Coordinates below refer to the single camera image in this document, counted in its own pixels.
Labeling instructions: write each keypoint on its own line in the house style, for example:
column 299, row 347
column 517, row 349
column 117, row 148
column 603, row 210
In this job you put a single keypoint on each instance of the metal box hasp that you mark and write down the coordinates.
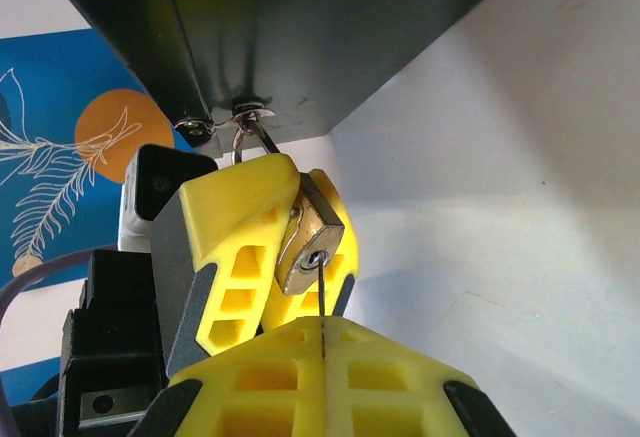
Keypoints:
column 225, row 117

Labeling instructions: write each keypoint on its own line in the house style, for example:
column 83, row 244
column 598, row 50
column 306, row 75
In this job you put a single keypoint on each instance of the small metal key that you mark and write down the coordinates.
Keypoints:
column 320, row 287

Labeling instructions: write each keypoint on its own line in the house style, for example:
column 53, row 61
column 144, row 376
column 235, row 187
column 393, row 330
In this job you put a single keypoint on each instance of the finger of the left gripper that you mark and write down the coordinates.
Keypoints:
column 345, row 242
column 225, row 252

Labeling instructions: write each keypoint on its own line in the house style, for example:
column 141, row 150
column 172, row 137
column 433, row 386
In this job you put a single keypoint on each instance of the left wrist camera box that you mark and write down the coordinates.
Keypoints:
column 155, row 192

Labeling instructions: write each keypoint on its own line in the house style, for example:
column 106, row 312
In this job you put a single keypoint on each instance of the starry night painted tin box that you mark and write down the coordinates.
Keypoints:
column 280, row 32

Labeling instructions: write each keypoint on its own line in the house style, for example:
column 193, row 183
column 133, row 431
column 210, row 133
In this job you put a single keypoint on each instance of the small brass padlock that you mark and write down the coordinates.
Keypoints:
column 305, row 242

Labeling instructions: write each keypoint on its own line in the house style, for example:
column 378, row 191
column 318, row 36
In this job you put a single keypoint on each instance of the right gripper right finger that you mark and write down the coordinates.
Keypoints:
column 400, row 382

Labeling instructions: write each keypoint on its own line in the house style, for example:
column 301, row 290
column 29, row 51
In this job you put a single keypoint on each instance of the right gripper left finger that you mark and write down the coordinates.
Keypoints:
column 240, row 387

